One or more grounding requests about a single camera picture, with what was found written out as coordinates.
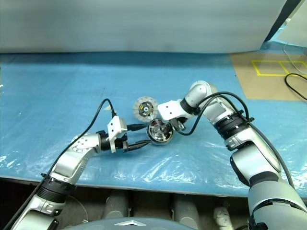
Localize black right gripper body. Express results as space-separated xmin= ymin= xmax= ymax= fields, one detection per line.
xmin=171 ymin=117 xmax=187 ymax=131

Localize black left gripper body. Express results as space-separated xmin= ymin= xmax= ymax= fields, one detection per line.
xmin=114 ymin=134 xmax=130 ymax=153

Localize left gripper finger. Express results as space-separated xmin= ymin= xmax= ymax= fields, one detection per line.
xmin=124 ymin=140 xmax=151 ymax=152
xmin=125 ymin=124 xmax=147 ymax=132

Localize round motor lid circuit board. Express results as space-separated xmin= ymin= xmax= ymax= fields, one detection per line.
xmin=132 ymin=95 xmax=159 ymax=120

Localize silver motor housing copper windings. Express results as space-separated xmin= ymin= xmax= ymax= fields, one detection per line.
xmin=146 ymin=118 xmax=176 ymax=146

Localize clear plastic film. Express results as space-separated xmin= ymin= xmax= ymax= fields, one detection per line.
xmin=0 ymin=134 xmax=307 ymax=197

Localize grey rounded cylinder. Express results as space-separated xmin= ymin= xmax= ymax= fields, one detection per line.
xmin=104 ymin=195 xmax=130 ymax=220
xmin=172 ymin=198 xmax=201 ymax=224

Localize grey robot torso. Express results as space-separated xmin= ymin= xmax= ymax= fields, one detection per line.
xmin=83 ymin=217 xmax=193 ymax=230

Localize blue table cover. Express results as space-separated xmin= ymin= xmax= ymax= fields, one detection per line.
xmin=0 ymin=51 xmax=307 ymax=198

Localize brown cardboard sheet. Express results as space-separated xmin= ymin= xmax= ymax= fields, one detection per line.
xmin=231 ymin=53 xmax=307 ymax=101

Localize white crumpled lump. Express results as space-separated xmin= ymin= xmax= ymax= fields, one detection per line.
xmin=213 ymin=205 xmax=233 ymax=229

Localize white flat panel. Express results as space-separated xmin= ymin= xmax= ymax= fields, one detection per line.
xmin=277 ymin=16 xmax=307 ymax=46

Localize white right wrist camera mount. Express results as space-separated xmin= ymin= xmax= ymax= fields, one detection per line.
xmin=157 ymin=100 xmax=186 ymax=122

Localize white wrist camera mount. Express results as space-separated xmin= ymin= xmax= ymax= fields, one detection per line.
xmin=107 ymin=116 xmax=128 ymax=154
xmin=157 ymin=100 xmax=186 ymax=122

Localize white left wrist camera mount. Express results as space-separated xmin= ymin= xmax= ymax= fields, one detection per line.
xmin=107 ymin=116 xmax=128 ymax=154

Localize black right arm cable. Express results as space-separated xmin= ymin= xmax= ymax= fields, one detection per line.
xmin=176 ymin=92 xmax=296 ymax=190

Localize thin pale wire under table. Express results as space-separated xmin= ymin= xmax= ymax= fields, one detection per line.
xmin=69 ymin=200 xmax=90 ymax=224

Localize black looped floor cable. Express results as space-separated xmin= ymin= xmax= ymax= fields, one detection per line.
xmin=284 ymin=73 xmax=307 ymax=101

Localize thin white cable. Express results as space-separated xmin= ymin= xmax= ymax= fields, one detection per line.
xmin=283 ymin=43 xmax=307 ymax=76

